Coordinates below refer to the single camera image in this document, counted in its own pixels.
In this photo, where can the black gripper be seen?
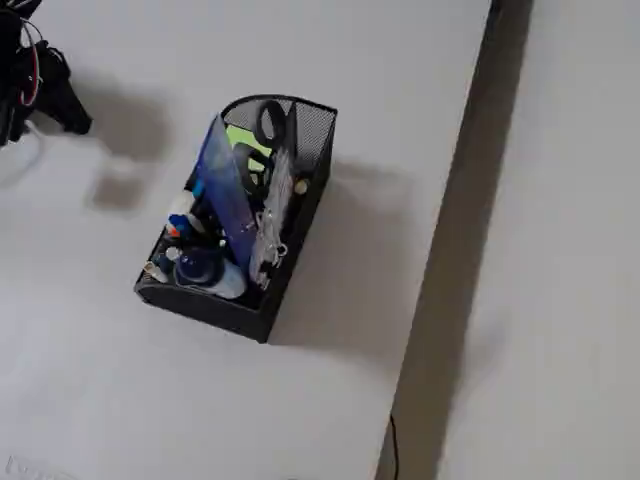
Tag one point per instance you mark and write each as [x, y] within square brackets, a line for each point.
[59, 96]

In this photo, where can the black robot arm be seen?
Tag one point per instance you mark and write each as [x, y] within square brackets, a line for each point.
[9, 112]

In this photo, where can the green sticky note pad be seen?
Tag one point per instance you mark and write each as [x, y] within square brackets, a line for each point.
[240, 137]

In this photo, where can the white printed label strip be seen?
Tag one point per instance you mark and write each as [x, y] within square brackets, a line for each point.
[30, 467]

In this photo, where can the black mesh desk organizer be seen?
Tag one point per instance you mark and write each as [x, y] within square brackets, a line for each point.
[200, 310]

